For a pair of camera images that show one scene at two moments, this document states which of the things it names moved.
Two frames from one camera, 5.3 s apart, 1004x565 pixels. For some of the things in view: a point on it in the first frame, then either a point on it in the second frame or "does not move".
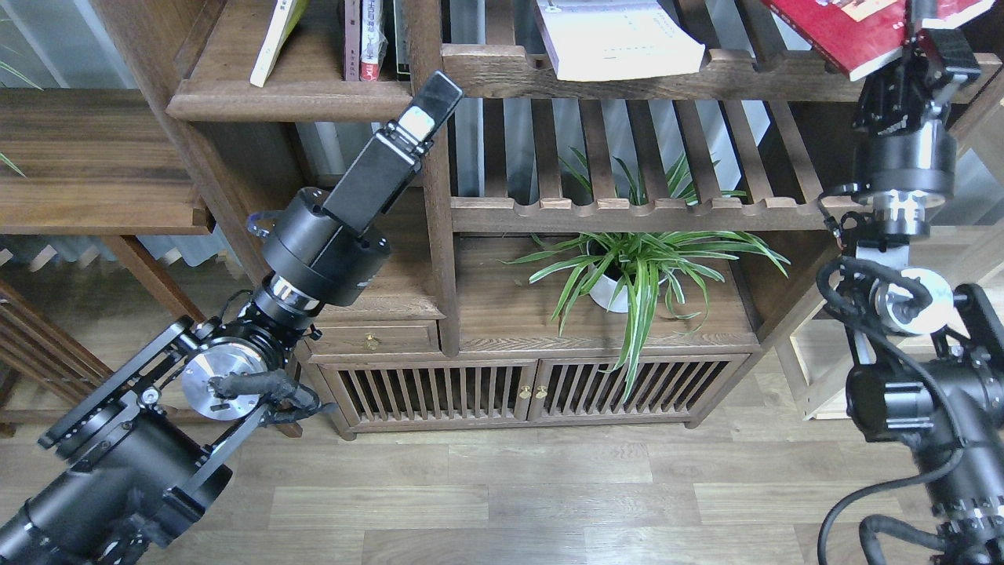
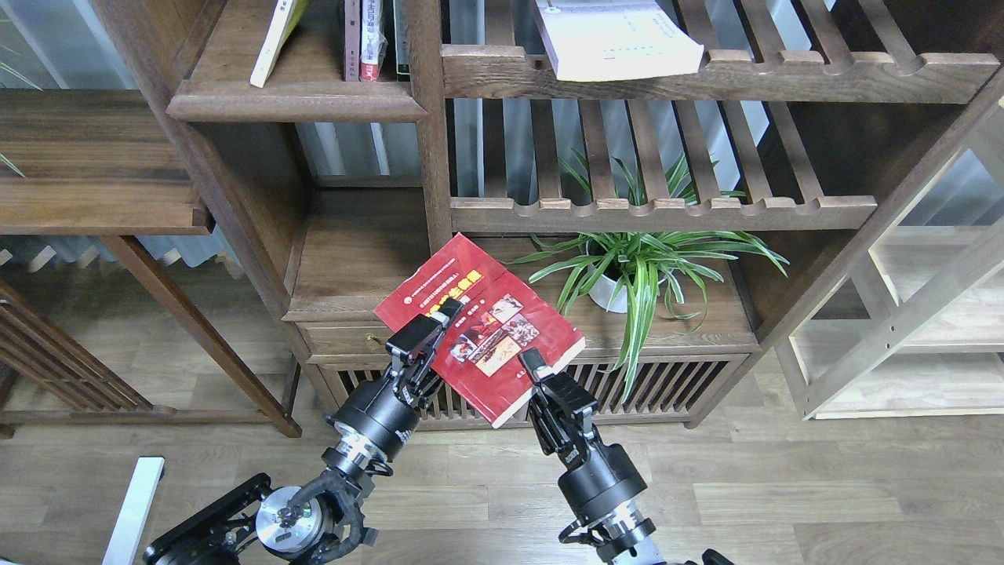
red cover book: x=860 y=36 → x=500 y=318
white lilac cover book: x=591 y=39 does not move
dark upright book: x=401 y=10 does not move
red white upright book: x=374 y=41 does not move
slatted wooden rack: x=44 y=369 does not move
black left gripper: x=327 y=246 → x=384 y=422
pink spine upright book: x=351 y=41 does not move
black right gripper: x=901 y=110 → x=600 y=478
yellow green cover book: x=286 y=15 does not move
